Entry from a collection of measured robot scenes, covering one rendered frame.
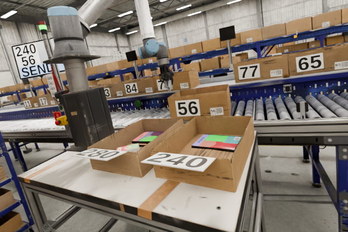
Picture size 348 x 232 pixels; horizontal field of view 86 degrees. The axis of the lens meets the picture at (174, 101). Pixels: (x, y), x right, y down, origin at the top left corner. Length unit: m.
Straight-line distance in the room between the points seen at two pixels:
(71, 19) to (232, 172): 1.06
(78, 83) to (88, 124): 0.23
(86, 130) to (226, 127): 0.74
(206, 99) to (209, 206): 0.76
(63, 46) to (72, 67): 0.11
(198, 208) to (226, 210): 0.07
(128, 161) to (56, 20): 0.83
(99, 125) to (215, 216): 0.84
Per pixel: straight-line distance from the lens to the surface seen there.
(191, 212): 0.56
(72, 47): 1.16
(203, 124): 0.96
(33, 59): 2.12
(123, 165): 0.77
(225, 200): 0.58
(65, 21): 1.21
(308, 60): 1.68
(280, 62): 1.65
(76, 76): 1.17
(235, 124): 0.91
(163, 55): 1.45
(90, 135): 1.15
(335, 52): 1.71
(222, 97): 1.19
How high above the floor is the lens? 1.12
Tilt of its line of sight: 10 degrees down
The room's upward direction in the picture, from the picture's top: 10 degrees counter-clockwise
